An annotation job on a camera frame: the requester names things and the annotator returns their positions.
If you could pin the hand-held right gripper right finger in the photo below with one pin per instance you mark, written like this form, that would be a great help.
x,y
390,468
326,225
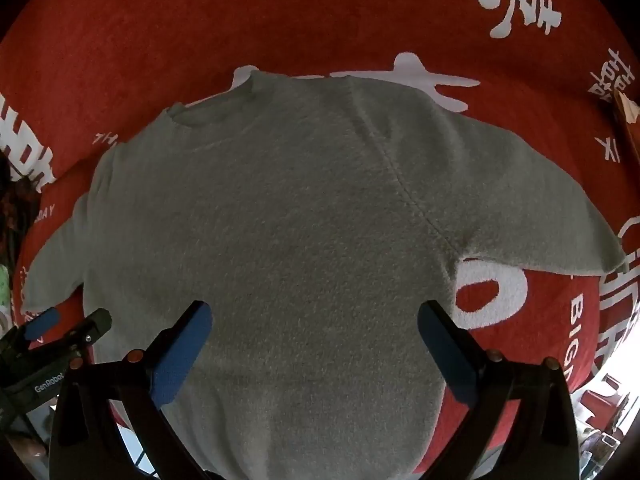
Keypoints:
x,y
447,355

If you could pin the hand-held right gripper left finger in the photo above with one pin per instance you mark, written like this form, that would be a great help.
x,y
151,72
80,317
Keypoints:
x,y
180,355

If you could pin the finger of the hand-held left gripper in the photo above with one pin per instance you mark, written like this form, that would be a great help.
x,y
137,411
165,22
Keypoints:
x,y
42,324
90,330

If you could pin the grey knit sweater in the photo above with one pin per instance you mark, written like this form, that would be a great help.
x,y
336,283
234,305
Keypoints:
x,y
300,210

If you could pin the dark patterned cloth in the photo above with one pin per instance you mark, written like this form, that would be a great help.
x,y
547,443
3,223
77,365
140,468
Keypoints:
x,y
10,220

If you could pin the red printed blanket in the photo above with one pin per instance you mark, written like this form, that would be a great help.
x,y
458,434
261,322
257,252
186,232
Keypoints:
x,y
150,35

